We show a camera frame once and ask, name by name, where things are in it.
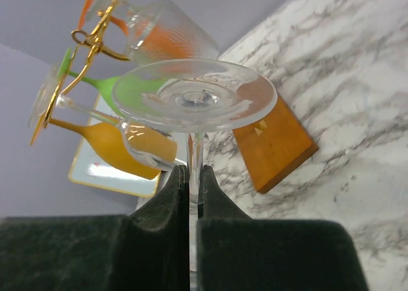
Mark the clear round wine glass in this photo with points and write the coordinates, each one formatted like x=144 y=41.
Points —
x=50 y=97

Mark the orange plastic goblet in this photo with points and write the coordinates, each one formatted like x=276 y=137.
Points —
x=91 y=34

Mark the yellow plastic goblet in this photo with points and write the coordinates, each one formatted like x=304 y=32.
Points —
x=113 y=147

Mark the green plastic goblet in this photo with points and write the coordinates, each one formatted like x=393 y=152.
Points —
x=104 y=86

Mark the gold wire wine glass rack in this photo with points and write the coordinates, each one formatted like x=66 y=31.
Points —
x=271 y=148

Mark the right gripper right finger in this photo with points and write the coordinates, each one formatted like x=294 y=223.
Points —
x=236 y=252

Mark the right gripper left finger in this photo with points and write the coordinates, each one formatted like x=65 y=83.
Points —
x=95 y=240

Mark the white framed whiteboard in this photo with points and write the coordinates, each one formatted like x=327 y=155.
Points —
x=89 y=169

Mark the clear patterned stemmed glass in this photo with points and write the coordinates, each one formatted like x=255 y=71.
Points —
x=156 y=32

